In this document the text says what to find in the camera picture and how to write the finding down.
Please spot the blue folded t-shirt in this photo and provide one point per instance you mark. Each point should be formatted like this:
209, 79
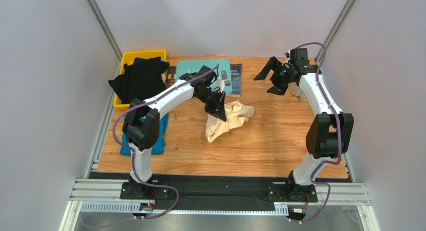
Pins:
158, 148

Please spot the black t-shirt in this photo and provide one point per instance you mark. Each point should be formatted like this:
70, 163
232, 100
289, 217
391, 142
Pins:
142, 80

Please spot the teal folding board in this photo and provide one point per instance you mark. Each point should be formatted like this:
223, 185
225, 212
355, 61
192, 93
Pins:
194, 66

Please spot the dark blue book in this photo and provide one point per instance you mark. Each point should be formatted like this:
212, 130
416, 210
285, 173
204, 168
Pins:
236, 79

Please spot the yellow plastic bin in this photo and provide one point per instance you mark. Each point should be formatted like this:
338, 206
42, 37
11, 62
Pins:
128, 58

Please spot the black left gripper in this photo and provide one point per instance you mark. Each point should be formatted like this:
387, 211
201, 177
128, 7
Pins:
218, 109

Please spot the dark Edward Tulane book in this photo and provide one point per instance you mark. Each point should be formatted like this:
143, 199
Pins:
171, 75

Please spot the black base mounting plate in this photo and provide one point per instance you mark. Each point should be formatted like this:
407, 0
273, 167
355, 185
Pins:
212, 193

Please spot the right aluminium frame post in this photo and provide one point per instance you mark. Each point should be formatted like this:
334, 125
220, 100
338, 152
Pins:
338, 24

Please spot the left aluminium frame post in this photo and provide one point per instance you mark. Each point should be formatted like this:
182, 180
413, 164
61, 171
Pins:
96, 10

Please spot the cream t-shirt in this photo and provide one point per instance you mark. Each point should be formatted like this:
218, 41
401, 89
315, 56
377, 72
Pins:
237, 115

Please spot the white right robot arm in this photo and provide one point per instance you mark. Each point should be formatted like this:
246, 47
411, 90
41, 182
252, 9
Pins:
330, 133

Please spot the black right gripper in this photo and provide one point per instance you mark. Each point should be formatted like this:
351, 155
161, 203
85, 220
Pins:
277, 75

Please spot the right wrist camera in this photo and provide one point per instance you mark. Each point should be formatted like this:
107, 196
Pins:
298, 57

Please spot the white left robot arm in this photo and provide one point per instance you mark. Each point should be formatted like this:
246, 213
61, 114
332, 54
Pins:
142, 125

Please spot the aluminium frame post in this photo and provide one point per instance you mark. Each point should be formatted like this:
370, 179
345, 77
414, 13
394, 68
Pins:
338, 24
96, 10

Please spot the white patterned mug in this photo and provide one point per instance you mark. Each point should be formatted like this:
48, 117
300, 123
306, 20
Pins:
296, 90

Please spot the aluminium front frame rail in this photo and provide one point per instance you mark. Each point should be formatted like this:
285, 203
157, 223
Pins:
101, 196

